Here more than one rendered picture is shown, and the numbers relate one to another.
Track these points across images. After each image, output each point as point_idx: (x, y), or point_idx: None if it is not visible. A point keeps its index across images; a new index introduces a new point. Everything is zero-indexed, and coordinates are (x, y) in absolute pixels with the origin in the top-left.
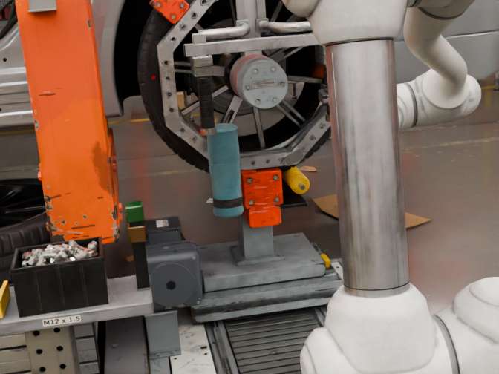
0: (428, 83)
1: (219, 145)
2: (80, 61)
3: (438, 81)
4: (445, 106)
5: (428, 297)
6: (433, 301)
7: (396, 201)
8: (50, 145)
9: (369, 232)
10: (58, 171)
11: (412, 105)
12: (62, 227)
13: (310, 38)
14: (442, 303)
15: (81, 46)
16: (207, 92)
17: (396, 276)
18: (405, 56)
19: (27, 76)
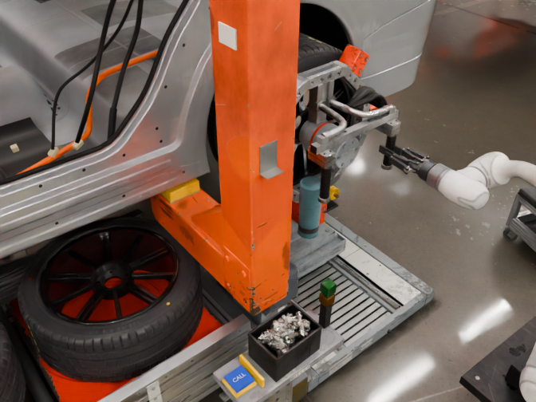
0: (497, 171)
1: (315, 197)
2: (285, 195)
3: (506, 172)
4: (504, 183)
5: (372, 224)
6: (376, 227)
7: None
8: (259, 256)
9: None
10: (262, 269)
11: (485, 184)
12: (259, 301)
13: (382, 120)
14: (383, 228)
15: (286, 186)
16: (330, 176)
17: None
18: (376, 83)
19: (251, 218)
